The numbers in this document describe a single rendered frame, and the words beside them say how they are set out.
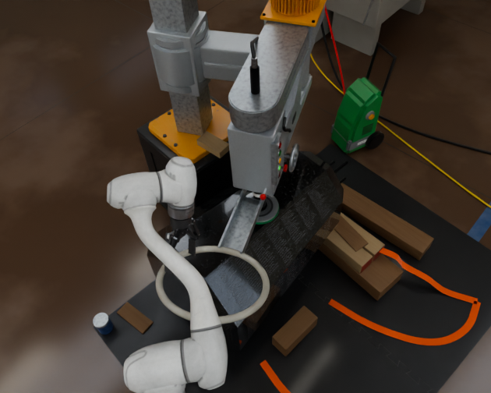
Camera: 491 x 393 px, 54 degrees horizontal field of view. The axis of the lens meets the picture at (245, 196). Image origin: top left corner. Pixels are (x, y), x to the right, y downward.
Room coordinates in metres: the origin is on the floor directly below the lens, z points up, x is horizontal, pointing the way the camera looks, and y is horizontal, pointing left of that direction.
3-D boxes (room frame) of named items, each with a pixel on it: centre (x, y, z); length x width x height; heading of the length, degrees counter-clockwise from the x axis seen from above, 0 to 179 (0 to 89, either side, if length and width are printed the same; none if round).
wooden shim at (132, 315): (1.38, 0.80, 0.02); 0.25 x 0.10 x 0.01; 49
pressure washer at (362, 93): (2.89, -0.98, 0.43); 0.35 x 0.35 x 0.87; 24
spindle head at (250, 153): (1.67, -0.11, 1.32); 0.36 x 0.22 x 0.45; 158
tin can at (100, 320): (1.32, 1.00, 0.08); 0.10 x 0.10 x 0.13
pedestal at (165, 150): (2.40, 0.30, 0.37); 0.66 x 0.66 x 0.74; 39
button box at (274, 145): (1.49, -0.16, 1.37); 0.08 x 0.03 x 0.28; 158
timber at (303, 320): (1.18, -0.25, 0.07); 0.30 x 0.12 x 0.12; 131
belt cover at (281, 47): (1.92, -0.21, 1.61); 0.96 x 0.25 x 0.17; 158
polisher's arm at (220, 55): (2.34, 0.11, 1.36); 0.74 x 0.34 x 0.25; 73
